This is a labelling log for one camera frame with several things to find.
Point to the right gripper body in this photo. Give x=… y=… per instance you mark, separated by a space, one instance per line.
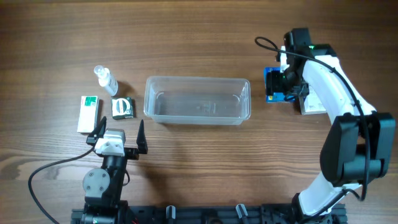
x=274 y=83

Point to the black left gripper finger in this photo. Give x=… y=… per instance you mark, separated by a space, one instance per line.
x=100 y=129
x=141 y=139

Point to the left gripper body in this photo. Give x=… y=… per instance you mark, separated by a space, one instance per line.
x=132 y=152

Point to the blue lozenge box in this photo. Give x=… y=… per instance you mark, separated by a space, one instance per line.
x=273 y=84

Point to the white plaster box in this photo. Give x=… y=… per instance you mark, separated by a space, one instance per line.
x=311 y=104

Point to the green balm box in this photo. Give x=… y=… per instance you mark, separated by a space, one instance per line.
x=122 y=108

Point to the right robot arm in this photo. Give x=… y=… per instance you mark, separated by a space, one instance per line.
x=358 y=147

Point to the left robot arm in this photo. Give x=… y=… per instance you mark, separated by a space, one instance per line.
x=103 y=186

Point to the clear plastic container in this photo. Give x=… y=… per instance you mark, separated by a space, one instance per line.
x=197 y=100

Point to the white green medicine box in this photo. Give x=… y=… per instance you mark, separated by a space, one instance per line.
x=88 y=114

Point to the white spray bottle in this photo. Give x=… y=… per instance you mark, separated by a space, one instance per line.
x=106 y=80

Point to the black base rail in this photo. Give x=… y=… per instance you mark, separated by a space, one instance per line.
x=266 y=213

